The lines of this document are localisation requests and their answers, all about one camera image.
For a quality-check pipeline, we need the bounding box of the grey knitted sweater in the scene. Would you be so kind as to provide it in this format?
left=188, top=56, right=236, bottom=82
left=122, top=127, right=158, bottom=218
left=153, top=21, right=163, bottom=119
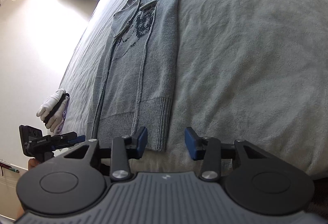
left=86, top=0, right=179, bottom=151

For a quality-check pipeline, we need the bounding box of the white glove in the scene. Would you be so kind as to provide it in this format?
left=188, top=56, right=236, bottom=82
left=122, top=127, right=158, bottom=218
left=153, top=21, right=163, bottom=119
left=36, top=89, right=70, bottom=135

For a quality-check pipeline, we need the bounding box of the left hand holding gripper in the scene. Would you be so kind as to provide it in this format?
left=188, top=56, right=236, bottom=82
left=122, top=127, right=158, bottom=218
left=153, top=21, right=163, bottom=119
left=28, top=158, right=41, bottom=170

